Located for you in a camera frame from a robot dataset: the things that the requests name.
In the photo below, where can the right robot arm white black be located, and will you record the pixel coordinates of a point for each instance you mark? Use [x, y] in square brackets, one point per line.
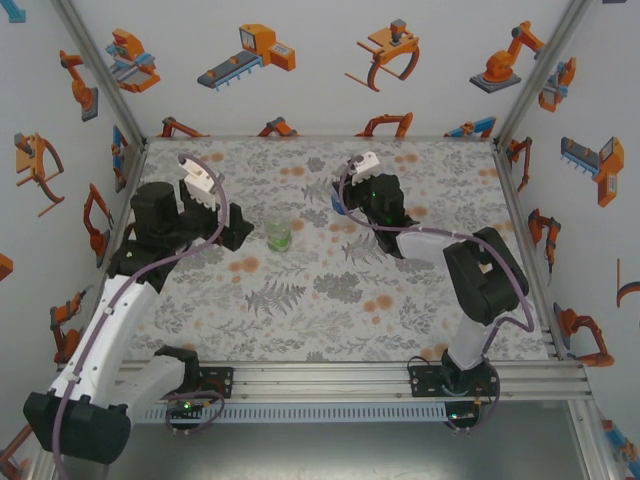
[480, 280]

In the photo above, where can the green plastic bottle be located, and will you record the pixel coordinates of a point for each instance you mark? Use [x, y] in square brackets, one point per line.
[278, 240]

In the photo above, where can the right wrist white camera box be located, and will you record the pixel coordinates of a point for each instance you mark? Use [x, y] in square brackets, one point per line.
[367, 162]

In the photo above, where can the grey metal panel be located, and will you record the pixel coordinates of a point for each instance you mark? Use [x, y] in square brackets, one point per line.
[320, 450]

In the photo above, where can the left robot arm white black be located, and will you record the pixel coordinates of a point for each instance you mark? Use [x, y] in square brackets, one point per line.
[105, 340]

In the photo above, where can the clear bottle with blue label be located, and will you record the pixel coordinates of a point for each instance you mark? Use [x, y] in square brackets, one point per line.
[337, 205]

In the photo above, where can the floral table cloth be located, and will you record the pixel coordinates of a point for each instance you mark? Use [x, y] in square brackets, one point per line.
[310, 330]

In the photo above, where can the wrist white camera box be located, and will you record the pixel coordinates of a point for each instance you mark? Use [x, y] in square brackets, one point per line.
[200, 182]
[367, 162]

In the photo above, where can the aluminium front rail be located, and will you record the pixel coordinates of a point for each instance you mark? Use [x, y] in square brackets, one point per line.
[320, 385]

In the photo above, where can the aluminium side rail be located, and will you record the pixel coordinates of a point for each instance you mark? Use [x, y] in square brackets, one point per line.
[514, 200]
[131, 175]

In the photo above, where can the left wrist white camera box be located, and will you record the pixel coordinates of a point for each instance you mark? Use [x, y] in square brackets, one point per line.
[200, 182]

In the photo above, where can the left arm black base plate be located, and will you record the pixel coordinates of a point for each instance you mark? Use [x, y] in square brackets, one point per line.
[225, 382]

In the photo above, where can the aluminium corner post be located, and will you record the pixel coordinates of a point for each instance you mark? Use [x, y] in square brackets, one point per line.
[105, 75]
[537, 75]

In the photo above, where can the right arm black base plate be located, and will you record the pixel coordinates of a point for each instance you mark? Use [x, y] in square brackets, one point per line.
[420, 382]

